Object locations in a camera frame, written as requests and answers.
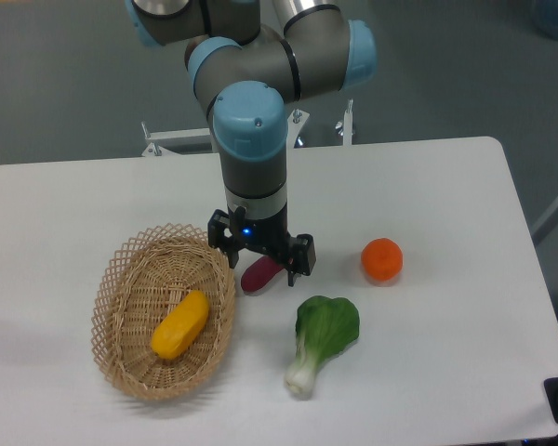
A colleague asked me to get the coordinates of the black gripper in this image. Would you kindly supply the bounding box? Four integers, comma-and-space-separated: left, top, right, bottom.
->
207, 204, 316, 287

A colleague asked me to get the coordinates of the yellow mango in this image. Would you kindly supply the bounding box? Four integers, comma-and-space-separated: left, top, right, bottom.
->
151, 290, 210, 360

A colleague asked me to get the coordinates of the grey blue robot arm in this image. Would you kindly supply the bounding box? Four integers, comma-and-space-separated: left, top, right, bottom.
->
126, 1, 378, 279

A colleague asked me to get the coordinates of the woven wicker basket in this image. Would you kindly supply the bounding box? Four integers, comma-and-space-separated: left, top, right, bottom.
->
91, 224, 235, 400

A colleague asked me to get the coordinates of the purple sweet potato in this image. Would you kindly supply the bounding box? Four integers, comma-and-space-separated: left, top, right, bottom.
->
240, 256, 284, 293

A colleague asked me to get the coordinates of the green bok choy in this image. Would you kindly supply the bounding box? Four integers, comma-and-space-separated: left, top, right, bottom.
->
285, 295, 360, 398

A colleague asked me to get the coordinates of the orange tangerine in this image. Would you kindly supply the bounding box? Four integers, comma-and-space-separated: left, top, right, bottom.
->
361, 238, 404, 282

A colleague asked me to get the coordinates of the white metal base frame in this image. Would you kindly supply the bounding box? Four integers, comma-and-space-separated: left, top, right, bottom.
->
140, 98, 356, 157

